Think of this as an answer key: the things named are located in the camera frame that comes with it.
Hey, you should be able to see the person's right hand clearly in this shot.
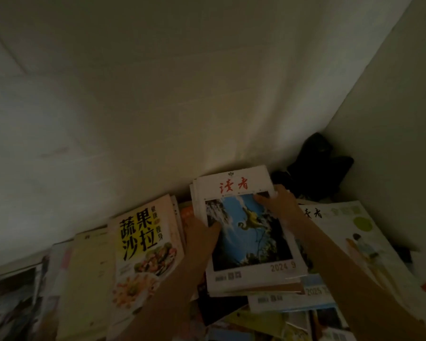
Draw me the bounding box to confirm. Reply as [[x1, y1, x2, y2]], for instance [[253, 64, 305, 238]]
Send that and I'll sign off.
[[252, 184, 307, 234]]

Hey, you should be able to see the person's left hand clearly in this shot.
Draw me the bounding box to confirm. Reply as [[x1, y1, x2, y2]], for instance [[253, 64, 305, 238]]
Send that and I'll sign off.
[[182, 215, 223, 269]]

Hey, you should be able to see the magazine blue monkey picture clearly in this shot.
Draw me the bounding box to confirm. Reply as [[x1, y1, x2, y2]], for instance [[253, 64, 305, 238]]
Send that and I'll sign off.
[[192, 165, 308, 294]]

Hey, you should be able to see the pile of books and magazines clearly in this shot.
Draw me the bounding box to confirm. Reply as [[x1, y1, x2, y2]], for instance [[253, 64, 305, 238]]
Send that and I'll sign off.
[[0, 165, 426, 341]]

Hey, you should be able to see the person's left forearm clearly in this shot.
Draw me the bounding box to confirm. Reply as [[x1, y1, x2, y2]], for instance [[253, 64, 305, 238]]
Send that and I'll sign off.
[[119, 259, 213, 341]]

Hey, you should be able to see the person's right forearm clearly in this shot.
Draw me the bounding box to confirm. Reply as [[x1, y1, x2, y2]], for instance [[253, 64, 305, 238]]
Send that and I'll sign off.
[[287, 218, 426, 341]]

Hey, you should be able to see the black cloth object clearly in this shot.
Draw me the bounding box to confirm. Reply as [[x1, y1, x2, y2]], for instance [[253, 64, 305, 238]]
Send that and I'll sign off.
[[271, 132, 355, 203]]

